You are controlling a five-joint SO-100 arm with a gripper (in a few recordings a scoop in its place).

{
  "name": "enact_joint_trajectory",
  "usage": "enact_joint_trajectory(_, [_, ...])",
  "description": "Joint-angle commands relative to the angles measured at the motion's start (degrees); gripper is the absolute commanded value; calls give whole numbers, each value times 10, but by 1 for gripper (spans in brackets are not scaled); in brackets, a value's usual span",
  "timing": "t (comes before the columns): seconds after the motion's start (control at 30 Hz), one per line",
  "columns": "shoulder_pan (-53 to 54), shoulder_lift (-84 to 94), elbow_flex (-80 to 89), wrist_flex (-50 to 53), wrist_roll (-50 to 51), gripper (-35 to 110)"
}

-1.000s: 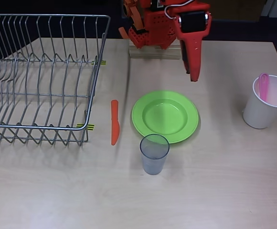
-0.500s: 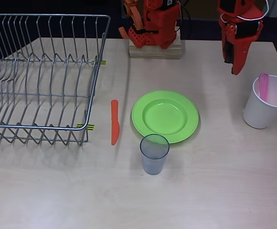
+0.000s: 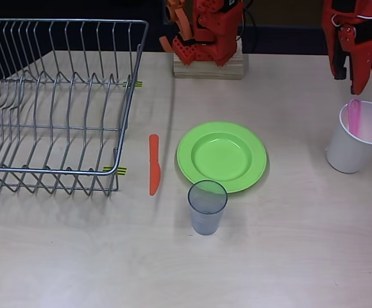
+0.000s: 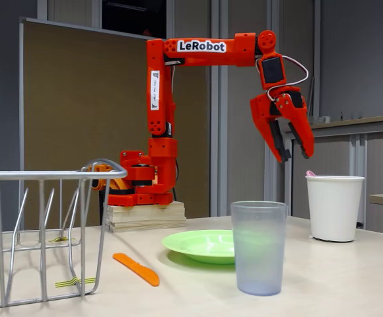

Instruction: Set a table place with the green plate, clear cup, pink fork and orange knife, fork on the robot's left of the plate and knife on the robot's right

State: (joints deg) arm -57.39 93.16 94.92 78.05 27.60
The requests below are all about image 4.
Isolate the white leaning rod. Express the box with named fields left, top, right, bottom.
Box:
left=306, top=76, right=316, bottom=125

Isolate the brown partition board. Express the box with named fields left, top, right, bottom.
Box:
left=18, top=17, right=209, bottom=229

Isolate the wooden base block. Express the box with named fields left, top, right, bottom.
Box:
left=105, top=201, right=188, bottom=233

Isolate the orange plastic knife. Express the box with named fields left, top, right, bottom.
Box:
left=112, top=252, right=160, bottom=287

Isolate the dark transom window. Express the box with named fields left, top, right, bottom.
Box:
left=101, top=0, right=168, bottom=40

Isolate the black power cable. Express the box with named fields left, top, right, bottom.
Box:
left=174, top=158, right=180, bottom=202

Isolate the white paper cup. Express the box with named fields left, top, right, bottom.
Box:
left=305, top=175, right=366, bottom=243

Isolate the metal wire dish rack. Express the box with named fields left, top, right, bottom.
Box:
left=0, top=158, right=129, bottom=310

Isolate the light orange printed part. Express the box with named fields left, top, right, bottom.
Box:
left=87, top=163, right=135, bottom=195

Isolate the translucent blue plastic cup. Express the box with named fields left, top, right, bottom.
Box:
left=230, top=200, right=288, bottom=297

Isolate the gripper servo wire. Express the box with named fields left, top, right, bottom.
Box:
left=266, top=55, right=310, bottom=102

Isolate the green plastic plate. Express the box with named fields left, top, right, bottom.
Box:
left=161, top=229, right=236, bottom=265

